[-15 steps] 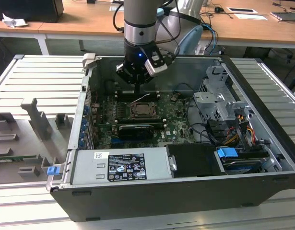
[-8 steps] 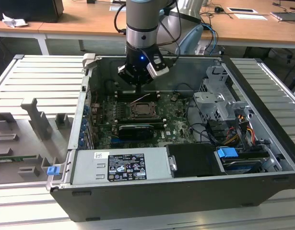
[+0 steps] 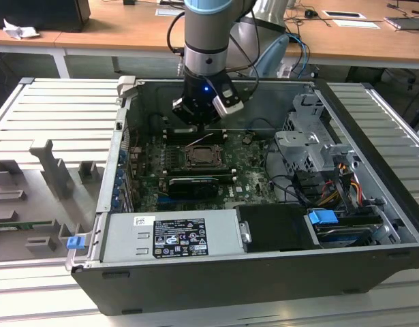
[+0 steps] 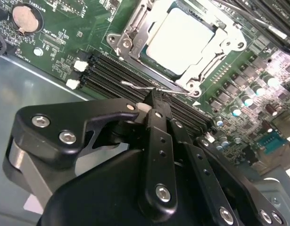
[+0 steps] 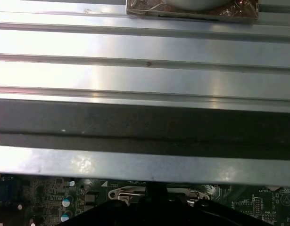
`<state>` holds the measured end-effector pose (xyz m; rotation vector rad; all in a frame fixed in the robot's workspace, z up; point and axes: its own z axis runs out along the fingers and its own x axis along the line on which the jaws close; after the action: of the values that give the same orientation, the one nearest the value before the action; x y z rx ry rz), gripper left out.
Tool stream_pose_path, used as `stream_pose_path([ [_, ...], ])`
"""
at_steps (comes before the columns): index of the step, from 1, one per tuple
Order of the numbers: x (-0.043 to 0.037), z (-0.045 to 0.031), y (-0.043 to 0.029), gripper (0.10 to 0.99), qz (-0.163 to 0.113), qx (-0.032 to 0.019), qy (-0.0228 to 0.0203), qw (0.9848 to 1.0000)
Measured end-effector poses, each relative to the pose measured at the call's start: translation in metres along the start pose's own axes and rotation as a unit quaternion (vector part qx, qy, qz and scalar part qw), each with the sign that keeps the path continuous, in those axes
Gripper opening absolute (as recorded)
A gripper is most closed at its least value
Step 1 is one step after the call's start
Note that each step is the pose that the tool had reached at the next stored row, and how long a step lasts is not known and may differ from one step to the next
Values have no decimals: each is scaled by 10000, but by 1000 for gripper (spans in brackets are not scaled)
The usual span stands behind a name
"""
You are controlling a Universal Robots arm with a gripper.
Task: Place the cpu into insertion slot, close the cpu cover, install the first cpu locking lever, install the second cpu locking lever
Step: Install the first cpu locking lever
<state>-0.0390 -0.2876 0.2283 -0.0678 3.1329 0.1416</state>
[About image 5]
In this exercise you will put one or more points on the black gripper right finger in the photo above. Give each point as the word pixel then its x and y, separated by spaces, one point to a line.
pixel 194 212

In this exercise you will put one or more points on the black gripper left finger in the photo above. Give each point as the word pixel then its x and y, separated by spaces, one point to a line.
pixel 126 209

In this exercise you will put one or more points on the CPU socket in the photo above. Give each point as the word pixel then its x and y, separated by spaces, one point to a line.
pixel 115 194

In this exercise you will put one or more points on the silver-topped capacitor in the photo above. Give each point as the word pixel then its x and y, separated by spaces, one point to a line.
pixel 65 215
pixel 67 203

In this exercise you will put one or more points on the black pin header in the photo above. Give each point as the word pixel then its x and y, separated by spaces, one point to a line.
pixel 258 205

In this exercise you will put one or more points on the green motherboard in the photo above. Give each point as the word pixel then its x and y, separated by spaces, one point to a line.
pixel 41 200

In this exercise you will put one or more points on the black open PC case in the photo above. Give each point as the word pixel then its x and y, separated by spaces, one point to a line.
pixel 144 122

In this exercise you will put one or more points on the metal socket cover frame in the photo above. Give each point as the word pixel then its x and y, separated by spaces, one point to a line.
pixel 131 190

